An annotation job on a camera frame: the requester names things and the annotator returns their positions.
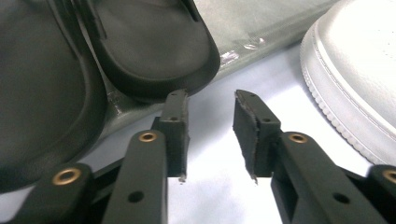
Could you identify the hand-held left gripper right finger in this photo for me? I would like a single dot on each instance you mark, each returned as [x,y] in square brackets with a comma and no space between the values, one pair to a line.
[258,140]

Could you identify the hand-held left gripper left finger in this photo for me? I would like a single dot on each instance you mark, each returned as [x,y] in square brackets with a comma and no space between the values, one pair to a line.
[177,140]

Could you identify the black slipper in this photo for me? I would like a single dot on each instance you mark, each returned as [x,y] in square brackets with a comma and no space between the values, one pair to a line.
[155,46]
[37,93]

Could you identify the white sneaker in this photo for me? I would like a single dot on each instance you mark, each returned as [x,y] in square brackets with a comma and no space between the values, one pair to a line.
[358,62]

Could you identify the light blue mat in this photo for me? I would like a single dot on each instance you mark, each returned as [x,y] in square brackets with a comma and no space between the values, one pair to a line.
[218,193]

